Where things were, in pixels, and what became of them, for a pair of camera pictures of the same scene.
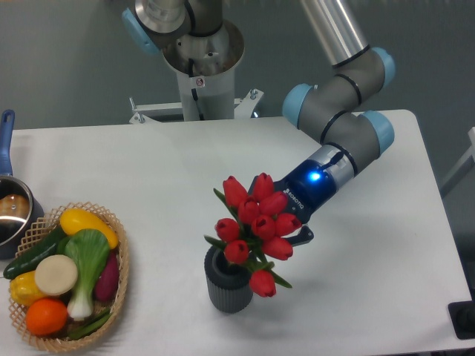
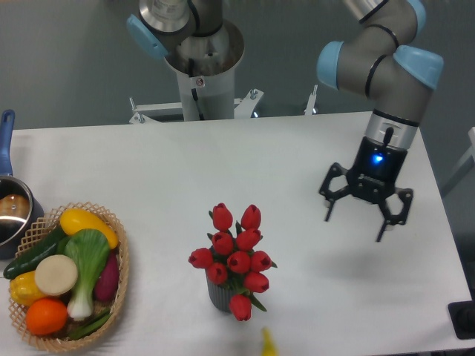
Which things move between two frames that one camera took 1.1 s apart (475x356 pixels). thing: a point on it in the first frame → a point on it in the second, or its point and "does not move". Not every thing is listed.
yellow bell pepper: (24, 289) does not move
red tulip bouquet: (260, 233) → (232, 260)
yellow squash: (74, 219) does not move
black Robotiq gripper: (307, 188) → (372, 180)
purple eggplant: (107, 282) does not move
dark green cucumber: (29, 261) does not move
